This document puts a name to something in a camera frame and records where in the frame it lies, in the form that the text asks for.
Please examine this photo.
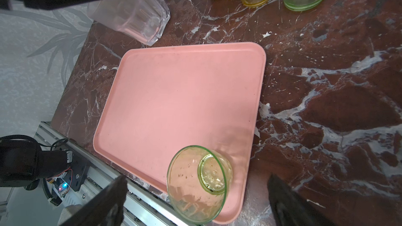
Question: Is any pink plastic tray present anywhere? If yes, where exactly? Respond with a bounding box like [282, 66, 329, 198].
[93, 42, 267, 225]

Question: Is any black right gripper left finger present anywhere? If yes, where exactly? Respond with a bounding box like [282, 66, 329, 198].
[62, 175, 128, 226]

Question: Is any green short glass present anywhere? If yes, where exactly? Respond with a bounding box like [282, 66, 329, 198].
[166, 145, 233, 225]

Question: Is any clear faceted glass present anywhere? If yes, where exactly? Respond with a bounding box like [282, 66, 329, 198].
[87, 0, 171, 46]

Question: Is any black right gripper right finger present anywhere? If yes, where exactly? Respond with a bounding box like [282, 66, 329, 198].
[267, 174, 334, 226]

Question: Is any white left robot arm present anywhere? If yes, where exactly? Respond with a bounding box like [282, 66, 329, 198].
[1, 0, 128, 226]

